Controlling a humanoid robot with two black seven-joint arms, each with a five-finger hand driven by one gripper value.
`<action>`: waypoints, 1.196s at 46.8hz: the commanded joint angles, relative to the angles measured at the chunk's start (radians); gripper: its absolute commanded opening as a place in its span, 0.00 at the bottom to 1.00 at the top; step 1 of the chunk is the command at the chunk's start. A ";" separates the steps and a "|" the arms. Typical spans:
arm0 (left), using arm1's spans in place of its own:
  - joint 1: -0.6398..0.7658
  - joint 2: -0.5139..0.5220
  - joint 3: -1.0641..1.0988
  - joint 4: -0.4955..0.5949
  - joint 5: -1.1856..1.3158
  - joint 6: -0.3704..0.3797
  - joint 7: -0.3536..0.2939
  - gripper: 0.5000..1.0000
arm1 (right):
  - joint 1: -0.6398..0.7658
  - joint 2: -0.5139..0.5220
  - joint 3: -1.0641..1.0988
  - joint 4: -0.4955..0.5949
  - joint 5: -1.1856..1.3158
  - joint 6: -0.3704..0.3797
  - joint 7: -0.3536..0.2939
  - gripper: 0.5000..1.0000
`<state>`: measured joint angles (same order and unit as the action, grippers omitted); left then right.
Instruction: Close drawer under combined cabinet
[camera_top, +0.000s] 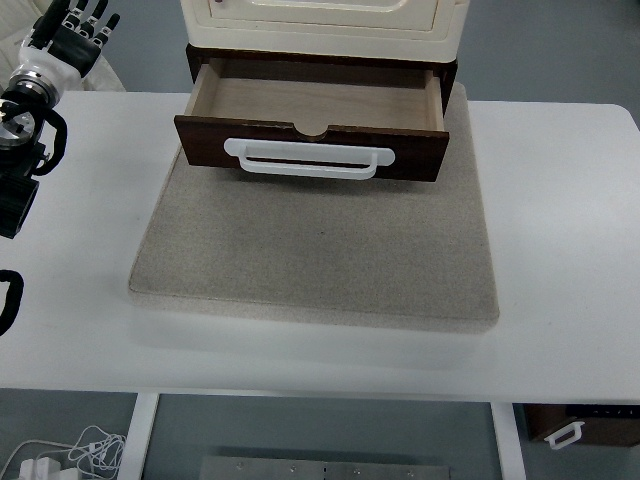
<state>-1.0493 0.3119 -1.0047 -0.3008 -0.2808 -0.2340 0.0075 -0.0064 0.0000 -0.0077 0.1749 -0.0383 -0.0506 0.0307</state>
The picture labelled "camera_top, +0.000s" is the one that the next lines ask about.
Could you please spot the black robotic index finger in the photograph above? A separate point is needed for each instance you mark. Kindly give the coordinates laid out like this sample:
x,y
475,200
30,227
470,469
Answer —
x,y
74,16

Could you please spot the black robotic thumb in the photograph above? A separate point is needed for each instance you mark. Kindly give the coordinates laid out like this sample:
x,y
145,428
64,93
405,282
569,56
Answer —
x,y
46,26

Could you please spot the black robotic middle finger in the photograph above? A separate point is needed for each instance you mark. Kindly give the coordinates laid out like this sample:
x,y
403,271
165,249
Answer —
x,y
87,26

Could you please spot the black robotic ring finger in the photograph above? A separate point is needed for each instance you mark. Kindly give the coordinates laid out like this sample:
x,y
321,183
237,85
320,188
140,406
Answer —
x,y
101,38

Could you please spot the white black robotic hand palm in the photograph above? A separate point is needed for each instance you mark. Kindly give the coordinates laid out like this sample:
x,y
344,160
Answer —
x,y
64,63

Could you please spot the dark wooden drawer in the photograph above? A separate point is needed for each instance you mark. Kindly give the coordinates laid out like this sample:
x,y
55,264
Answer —
x,y
410,121

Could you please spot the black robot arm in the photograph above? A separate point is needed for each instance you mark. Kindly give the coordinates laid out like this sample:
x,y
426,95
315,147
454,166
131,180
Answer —
x,y
33,142

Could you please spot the dark wooden drawer housing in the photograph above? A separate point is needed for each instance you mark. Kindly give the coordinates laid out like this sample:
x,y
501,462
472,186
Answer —
x,y
262,65

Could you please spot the cream plastic cabinet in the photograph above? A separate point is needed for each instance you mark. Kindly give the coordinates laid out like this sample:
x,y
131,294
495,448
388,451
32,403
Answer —
x,y
424,31

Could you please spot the white padded jacket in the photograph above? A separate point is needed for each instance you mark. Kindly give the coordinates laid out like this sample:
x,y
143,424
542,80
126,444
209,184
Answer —
x,y
17,18

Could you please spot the beige fabric mat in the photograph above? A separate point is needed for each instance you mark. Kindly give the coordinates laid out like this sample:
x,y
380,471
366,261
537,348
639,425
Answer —
x,y
376,253

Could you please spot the white power adapter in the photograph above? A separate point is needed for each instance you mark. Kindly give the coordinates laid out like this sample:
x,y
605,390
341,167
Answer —
x,y
44,468

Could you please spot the white table leg left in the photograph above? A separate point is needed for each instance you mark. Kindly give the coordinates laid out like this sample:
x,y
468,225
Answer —
x,y
138,437

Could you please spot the white table leg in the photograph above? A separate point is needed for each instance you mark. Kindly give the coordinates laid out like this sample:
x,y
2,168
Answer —
x,y
507,441
138,437

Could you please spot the white table leg right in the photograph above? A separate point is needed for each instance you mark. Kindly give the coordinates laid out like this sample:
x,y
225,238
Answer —
x,y
507,441

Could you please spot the white drawer handle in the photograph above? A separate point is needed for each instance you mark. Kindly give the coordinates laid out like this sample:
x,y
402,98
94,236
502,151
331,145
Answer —
x,y
308,159

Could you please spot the brown box with white handle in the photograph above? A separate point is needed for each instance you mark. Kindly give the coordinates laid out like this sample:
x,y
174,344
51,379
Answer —
x,y
560,425

